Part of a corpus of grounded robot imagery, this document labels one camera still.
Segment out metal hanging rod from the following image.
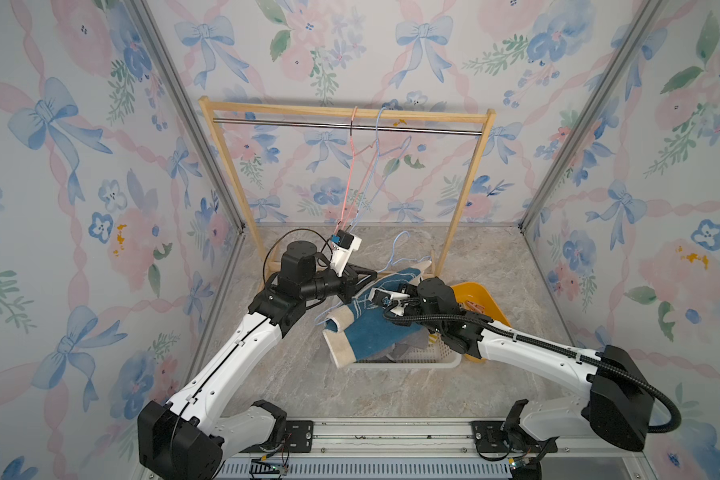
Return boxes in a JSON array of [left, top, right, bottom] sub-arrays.
[[212, 117, 481, 137]]

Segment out wooden clothes rack frame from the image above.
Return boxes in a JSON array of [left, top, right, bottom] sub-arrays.
[[198, 96, 497, 277]]

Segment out white perforated plastic basket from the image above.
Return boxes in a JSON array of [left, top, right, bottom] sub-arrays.
[[356, 328, 460, 368]]

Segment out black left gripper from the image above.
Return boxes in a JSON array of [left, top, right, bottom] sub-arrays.
[[302, 264, 376, 305]]

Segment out beige towel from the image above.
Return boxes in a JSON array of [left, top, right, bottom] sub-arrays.
[[320, 257, 433, 370]]

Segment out pink wire hanger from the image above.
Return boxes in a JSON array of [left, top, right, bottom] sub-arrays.
[[335, 106, 397, 232]]

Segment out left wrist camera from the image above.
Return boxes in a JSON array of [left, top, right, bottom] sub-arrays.
[[329, 229, 362, 277]]

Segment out yellow plastic tray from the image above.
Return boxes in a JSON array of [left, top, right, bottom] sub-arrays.
[[442, 282, 513, 362]]

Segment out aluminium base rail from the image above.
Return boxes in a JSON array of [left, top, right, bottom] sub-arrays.
[[137, 416, 661, 480]]

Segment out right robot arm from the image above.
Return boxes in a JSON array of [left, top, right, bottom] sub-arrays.
[[370, 277, 682, 452]]

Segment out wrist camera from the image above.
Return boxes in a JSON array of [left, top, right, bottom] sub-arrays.
[[382, 292, 418, 317], [329, 229, 362, 277]]

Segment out dark teal patterned towel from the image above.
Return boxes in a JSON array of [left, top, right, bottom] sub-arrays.
[[343, 260, 431, 361]]

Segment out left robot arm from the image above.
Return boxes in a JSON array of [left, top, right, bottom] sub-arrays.
[[137, 230, 378, 479]]

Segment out grey terry towel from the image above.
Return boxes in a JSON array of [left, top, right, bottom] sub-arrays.
[[368, 331, 429, 363]]

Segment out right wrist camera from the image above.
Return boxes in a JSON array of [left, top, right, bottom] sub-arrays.
[[382, 292, 418, 317]]

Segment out black corrugated cable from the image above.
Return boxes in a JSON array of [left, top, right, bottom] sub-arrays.
[[383, 305, 682, 434]]

